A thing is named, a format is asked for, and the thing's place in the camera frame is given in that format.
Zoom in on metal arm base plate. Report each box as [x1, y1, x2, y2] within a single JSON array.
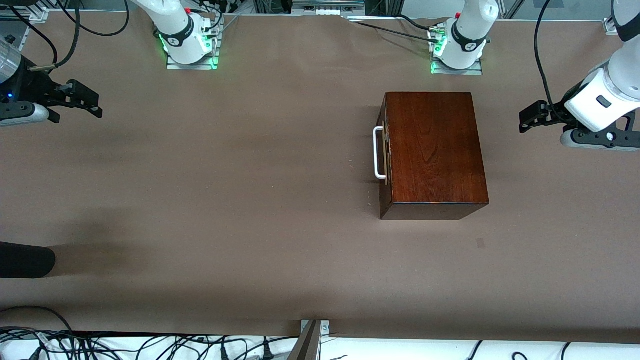
[[431, 59, 484, 76], [166, 49, 221, 71]]

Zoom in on black cylinder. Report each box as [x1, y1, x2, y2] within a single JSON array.
[[0, 241, 57, 279]]

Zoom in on dark metal beam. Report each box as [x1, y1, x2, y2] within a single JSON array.
[[286, 320, 322, 360]]

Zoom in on wooden drawer with white handle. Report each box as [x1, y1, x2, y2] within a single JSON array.
[[373, 95, 395, 216]]

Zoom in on brown paper table cover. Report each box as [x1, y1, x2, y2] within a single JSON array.
[[0, 11, 640, 345]]

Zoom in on black base cable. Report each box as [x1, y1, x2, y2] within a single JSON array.
[[356, 21, 441, 46], [397, 14, 437, 32]]

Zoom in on silver metal bracket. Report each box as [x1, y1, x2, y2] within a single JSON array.
[[300, 320, 331, 346]]

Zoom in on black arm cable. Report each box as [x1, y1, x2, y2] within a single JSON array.
[[27, 0, 82, 72], [534, 0, 556, 113], [54, 0, 131, 37]]

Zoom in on grey aluminium rail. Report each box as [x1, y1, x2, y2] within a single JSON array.
[[291, 0, 367, 17]]

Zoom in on dark brown wooden cabinet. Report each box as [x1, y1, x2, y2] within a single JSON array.
[[378, 91, 490, 221]]

